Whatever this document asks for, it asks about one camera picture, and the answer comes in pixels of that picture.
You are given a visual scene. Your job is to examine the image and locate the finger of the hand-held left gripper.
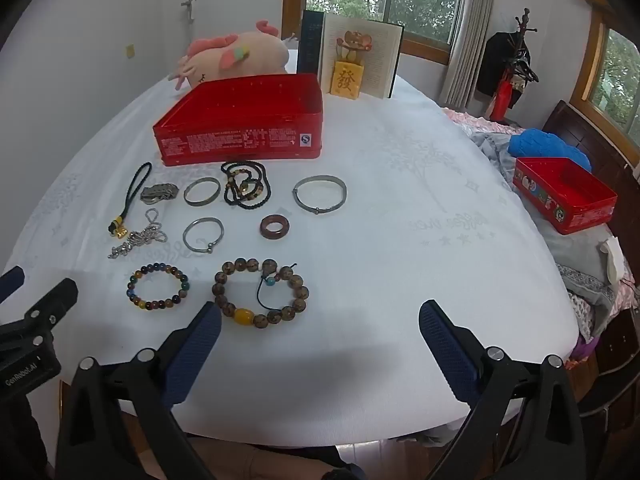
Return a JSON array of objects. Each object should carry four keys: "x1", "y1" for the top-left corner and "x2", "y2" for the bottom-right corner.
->
[
  {"x1": 22, "y1": 279, "x2": 79, "y2": 334},
  {"x1": 0, "y1": 265, "x2": 26, "y2": 304}
]

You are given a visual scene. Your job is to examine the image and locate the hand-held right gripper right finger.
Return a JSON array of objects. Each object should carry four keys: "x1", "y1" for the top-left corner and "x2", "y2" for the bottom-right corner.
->
[{"x1": 417, "y1": 300, "x2": 586, "y2": 480}]

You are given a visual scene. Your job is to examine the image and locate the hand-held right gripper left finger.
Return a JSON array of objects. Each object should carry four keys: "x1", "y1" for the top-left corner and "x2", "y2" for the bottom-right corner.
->
[{"x1": 55, "y1": 301, "x2": 223, "y2": 480}]

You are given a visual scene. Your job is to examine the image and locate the brown wooden bead bracelet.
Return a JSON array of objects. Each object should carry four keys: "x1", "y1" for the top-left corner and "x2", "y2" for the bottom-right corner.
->
[{"x1": 213, "y1": 257, "x2": 310, "y2": 331}]

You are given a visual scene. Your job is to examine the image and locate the silver chain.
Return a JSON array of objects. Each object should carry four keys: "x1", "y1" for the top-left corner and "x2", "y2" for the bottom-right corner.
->
[{"x1": 107, "y1": 208, "x2": 168, "y2": 260}]

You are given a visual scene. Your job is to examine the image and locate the black cord gold charm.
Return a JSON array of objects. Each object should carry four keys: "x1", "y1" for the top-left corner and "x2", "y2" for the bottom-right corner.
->
[{"x1": 107, "y1": 161, "x2": 153, "y2": 239}]

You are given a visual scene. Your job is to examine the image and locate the red-brown stone ring bangle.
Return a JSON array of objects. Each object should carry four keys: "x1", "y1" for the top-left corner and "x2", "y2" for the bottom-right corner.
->
[{"x1": 259, "y1": 214, "x2": 291, "y2": 241}]

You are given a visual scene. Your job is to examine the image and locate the silver metal pendant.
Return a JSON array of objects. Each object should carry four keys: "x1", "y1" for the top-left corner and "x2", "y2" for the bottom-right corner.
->
[{"x1": 140, "y1": 183, "x2": 179, "y2": 204}]

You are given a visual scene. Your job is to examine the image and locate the hinged oval silver bangle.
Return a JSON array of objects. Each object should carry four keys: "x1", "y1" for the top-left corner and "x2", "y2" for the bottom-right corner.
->
[{"x1": 292, "y1": 175, "x2": 347, "y2": 216}]

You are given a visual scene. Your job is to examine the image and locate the large red tin box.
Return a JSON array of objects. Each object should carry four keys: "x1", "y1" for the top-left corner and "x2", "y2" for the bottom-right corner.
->
[{"x1": 152, "y1": 72, "x2": 325, "y2": 167}]

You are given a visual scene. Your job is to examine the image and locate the person's leg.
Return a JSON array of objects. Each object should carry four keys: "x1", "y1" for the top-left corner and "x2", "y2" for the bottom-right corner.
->
[{"x1": 187, "y1": 437, "x2": 351, "y2": 480}]

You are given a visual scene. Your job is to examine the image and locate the thin open silver bangle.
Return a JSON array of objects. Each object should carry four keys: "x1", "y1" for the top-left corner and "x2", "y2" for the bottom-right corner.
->
[{"x1": 182, "y1": 217, "x2": 225, "y2": 255}]

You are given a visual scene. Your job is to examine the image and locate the white tablecloth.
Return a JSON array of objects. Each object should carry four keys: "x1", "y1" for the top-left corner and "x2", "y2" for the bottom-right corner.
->
[{"x1": 0, "y1": 47, "x2": 581, "y2": 448}]

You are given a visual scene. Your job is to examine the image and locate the grey blanket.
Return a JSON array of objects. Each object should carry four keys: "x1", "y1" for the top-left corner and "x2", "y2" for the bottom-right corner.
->
[{"x1": 470, "y1": 127, "x2": 640, "y2": 343}]

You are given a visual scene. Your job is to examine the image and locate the wide silver bangle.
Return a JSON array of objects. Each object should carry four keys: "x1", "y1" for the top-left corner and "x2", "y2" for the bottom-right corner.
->
[{"x1": 182, "y1": 176, "x2": 222, "y2": 207}]

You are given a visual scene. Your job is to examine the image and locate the dark wooden chair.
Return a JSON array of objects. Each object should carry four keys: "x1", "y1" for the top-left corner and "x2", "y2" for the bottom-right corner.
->
[{"x1": 565, "y1": 305, "x2": 640, "y2": 433}]

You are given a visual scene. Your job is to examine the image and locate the small red tin box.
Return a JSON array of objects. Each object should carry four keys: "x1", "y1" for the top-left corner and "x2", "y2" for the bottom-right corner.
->
[{"x1": 512, "y1": 156, "x2": 619, "y2": 236}]

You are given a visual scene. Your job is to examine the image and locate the white cloth item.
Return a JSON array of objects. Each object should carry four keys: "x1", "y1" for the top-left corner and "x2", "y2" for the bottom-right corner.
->
[{"x1": 601, "y1": 236, "x2": 627, "y2": 284}]

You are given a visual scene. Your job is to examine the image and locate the blue cloth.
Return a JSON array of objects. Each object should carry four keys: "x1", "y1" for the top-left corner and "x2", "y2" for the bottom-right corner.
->
[{"x1": 507, "y1": 128, "x2": 594, "y2": 173}]

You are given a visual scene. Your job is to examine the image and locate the pink floral bedding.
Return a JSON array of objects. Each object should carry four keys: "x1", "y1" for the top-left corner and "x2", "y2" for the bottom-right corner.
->
[{"x1": 444, "y1": 106, "x2": 513, "y2": 135}]

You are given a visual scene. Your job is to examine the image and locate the dark wooden headboard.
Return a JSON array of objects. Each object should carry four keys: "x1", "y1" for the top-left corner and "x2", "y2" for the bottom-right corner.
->
[{"x1": 542, "y1": 100, "x2": 640, "y2": 241}]

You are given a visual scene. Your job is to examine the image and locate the red hanging bag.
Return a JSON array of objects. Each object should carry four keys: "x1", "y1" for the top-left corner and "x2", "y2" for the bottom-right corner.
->
[{"x1": 490, "y1": 67, "x2": 516, "y2": 122}]

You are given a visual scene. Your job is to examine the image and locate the coat rack with dark clothes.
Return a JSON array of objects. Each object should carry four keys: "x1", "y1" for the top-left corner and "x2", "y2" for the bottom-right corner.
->
[{"x1": 475, "y1": 7, "x2": 542, "y2": 122}]

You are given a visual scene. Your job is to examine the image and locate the pink plush toy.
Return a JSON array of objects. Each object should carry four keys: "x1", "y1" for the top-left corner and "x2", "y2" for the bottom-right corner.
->
[{"x1": 168, "y1": 20, "x2": 291, "y2": 93}]

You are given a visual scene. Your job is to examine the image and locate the mouse figurine on yellow block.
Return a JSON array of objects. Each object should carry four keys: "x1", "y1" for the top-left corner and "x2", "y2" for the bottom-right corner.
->
[{"x1": 330, "y1": 30, "x2": 375, "y2": 101}]

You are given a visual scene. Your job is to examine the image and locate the open book dark cover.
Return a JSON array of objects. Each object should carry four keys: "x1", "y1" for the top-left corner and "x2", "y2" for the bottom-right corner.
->
[{"x1": 296, "y1": 10, "x2": 405, "y2": 100}]

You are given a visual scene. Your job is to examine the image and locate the white curtain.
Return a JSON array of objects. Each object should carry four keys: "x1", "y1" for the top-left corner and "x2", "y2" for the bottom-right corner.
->
[{"x1": 439, "y1": 0, "x2": 501, "y2": 109}]

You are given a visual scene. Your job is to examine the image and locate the multicolour bead bracelet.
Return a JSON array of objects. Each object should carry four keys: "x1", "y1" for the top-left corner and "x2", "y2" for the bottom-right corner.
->
[{"x1": 126, "y1": 263, "x2": 190, "y2": 312}]

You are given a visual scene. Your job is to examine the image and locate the black bead necklace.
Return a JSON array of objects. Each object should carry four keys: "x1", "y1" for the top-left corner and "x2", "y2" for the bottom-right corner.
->
[{"x1": 220, "y1": 160, "x2": 272, "y2": 209}]

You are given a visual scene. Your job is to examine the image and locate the wooden frame side window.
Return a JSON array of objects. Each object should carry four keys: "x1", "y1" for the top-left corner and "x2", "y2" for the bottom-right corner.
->
[{"x1": 570, "y1": 0, "x2": 640, "y2": 147}]

